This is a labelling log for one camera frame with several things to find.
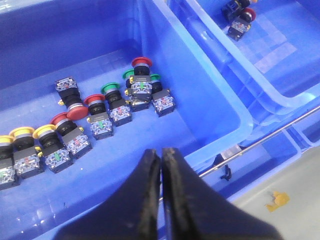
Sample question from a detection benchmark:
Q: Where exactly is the green push button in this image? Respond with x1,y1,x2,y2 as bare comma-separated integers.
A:
100,82,133,127
122,68,152,112
150,73,176,117

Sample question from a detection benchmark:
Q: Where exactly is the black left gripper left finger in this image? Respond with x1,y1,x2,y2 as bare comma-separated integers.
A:
54,149,161,240

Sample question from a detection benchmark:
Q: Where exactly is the green push button behind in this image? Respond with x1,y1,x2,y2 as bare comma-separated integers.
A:
122,68,152,112

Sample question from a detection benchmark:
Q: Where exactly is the thin metal rod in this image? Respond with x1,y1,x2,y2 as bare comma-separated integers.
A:
199,105,320,178

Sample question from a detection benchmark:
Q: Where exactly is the yellow tape scrap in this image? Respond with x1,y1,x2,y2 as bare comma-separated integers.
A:
265,191,290,213

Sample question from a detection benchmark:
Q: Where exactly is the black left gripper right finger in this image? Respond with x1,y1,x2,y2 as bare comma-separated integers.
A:
161,147,282,240

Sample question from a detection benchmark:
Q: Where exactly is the green push button right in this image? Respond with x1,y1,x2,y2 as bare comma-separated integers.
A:
150,73,176,117

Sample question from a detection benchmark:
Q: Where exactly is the green push button middle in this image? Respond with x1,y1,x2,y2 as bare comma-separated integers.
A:
100,82,133,127

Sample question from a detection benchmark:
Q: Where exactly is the red mushroom push button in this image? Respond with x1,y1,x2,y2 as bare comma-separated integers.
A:
227,7,256,41

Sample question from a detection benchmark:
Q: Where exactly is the yellow push button in bin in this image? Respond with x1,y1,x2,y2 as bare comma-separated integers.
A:
32,124,74,174

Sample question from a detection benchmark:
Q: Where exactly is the red push button on top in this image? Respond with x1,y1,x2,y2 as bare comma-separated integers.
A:
122,56,152,102

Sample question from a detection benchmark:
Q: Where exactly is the red push button lower left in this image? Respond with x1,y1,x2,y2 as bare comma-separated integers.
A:
50,112,92,159

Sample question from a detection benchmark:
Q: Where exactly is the yellow mushroom push button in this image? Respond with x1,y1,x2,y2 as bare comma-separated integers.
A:
221,0,258,22

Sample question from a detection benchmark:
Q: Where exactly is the right blue plastic bin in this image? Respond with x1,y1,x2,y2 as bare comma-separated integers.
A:
167,0,320,126

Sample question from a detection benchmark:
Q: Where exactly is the blue plastic bin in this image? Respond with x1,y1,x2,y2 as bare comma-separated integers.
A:
0,0,254,240
167,0,320,126

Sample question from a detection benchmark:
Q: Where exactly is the red push button upside down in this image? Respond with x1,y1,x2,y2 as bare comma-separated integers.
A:
55,77,89,121

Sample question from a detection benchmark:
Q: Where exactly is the red push button middle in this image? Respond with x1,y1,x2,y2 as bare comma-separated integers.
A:
84,94,114,140

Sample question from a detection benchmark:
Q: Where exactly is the left blue plastic bin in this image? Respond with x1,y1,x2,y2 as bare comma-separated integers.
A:
0,0,254,240

